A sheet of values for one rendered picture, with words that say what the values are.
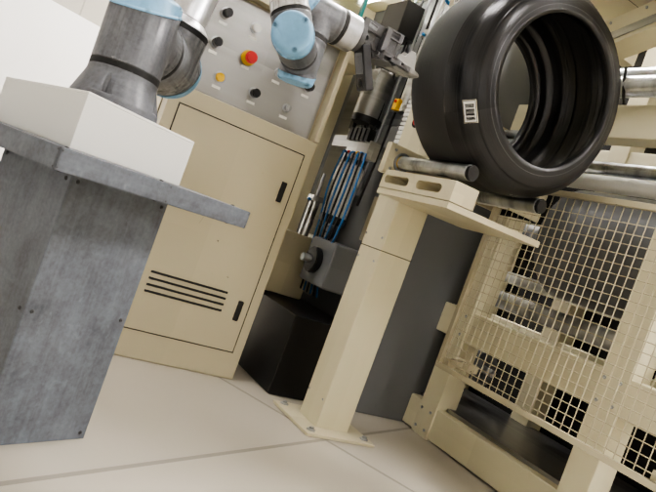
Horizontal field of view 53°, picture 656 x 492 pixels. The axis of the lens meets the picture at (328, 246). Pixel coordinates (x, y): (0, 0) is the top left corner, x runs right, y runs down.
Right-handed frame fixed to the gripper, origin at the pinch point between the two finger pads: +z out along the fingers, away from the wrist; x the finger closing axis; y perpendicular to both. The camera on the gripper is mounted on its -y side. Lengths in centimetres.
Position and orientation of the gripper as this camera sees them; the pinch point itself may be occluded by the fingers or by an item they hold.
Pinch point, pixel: (413, 77)
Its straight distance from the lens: 180.9
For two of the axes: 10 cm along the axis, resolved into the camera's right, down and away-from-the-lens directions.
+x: -4.6, -1.9, 8.7
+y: 3.4, -9.4, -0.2
